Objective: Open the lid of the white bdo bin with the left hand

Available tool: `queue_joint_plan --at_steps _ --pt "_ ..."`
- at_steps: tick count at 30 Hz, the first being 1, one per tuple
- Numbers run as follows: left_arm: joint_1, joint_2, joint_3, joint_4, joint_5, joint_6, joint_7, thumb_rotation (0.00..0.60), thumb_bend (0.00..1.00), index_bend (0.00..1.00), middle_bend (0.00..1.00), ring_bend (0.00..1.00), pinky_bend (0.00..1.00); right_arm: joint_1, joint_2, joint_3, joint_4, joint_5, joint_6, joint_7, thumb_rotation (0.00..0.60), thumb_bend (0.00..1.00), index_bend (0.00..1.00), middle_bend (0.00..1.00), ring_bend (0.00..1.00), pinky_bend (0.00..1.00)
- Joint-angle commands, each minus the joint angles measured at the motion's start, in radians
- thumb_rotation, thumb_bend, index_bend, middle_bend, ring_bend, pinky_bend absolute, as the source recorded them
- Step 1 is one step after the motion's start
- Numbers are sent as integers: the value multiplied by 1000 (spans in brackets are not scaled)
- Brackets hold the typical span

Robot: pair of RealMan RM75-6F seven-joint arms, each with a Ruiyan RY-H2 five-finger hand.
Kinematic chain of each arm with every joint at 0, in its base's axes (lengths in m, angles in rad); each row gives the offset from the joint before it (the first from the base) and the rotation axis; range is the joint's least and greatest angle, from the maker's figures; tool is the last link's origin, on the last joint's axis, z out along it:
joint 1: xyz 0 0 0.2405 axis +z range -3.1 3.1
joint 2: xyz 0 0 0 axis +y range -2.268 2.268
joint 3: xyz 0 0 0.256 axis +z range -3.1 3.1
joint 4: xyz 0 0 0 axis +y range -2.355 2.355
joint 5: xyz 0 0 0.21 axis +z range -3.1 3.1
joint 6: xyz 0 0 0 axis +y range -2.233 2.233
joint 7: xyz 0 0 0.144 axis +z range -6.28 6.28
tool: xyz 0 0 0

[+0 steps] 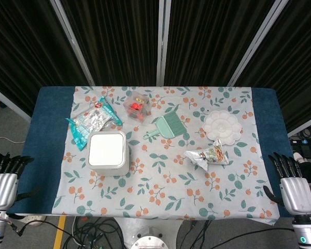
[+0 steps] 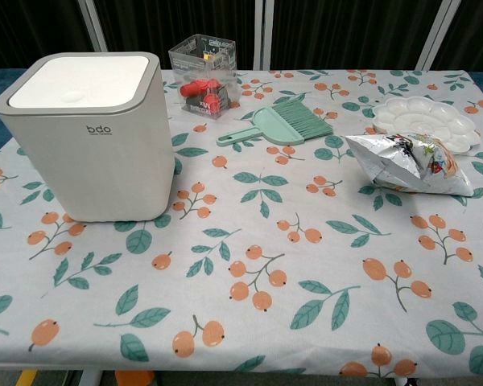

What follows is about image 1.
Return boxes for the white flower-shaped palette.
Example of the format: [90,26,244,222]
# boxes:
[202,110,243,145]

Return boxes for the clear plastic box red toys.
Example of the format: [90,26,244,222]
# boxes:
[123,90,152,125]

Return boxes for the white square box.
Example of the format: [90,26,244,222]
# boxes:
[88,130,130,177]

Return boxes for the black folding screen panels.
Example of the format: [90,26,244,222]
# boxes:
[0,0,311,138]

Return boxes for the blue table cover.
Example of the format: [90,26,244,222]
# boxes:
[7,86,299,218]

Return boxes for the green mini brush dustpan set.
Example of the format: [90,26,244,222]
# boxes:
[143,110,187,141]

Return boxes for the white cable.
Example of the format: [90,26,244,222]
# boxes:
[0,137,25,145]

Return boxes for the floral patterned tablecloth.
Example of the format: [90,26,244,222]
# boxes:
[51,86,280,226]

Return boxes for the silver crumpled snack bag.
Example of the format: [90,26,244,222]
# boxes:
[184,139,230,172]

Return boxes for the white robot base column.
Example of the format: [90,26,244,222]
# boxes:
[111,216,186,249]

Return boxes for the white power strip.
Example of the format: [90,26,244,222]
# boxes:
[15,214,47,227]

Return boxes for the teal silver snack bag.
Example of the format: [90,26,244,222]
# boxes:
[65,95,124,151]

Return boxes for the black power strip with cables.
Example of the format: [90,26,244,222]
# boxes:
[289,127,311,159]

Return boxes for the black cable bundle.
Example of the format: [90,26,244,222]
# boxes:
[63,215,122,249]

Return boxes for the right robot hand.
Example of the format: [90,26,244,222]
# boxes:
[263,151,311,215]

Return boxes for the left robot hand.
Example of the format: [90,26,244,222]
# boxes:
[0,153,41,211]

